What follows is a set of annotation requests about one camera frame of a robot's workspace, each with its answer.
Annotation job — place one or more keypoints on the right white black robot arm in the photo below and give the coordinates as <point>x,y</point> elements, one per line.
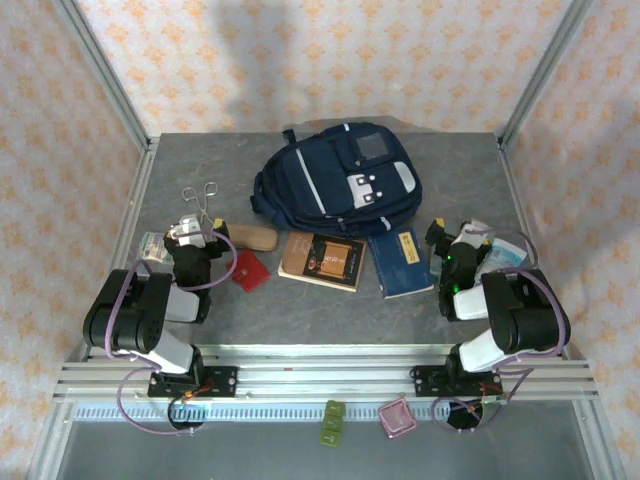
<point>525,320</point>

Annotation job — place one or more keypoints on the clear bag green white packet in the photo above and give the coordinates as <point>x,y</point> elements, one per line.
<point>152,247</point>

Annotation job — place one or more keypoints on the navy blue backpack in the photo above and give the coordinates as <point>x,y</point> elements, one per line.
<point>325,175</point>

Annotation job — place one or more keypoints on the blue cover book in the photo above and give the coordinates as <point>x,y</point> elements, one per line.
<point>400,265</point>

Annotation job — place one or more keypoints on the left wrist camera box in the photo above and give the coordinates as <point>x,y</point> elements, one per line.
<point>190,232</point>

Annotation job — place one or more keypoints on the green square tile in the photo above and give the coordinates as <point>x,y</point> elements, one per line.
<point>331,437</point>
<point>333,422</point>
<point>335,408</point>

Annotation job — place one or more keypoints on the pale teal small box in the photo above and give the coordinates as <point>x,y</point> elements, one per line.
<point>435,265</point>

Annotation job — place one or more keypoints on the aluminium frame cross rail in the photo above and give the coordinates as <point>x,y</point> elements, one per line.
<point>325,375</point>

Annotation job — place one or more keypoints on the red snap wallet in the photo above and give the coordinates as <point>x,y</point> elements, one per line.
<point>250,272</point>

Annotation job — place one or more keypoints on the aluminium table side rail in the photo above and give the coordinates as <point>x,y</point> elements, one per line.
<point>520,200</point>
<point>125,240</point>

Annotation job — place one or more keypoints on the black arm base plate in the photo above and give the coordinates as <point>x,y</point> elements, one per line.
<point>425,382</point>
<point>225,382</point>

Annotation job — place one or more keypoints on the pink square box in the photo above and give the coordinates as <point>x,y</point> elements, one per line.
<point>397,419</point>

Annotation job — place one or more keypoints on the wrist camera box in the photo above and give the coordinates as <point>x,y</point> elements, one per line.
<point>190,232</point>
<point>472,237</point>

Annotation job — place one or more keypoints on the grey lower metal panel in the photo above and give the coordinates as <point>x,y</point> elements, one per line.
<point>300,460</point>

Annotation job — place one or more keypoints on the metal scissor tongs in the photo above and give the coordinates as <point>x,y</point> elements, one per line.
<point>203,210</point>

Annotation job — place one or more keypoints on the tan fabric pencil case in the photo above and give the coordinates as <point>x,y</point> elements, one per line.
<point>252,237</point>

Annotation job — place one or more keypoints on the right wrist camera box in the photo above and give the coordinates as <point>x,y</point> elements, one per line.
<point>472,237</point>

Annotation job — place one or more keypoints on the blue white tissue packet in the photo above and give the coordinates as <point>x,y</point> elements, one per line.
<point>507,255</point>

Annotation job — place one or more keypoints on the aluminium frame post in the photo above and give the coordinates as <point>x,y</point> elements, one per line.
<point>538,80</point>
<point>110,80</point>

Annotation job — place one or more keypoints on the brown cover book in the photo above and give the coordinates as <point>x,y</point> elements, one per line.
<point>325,260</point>

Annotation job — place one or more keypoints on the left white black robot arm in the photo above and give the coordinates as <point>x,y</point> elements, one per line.
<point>125,320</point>

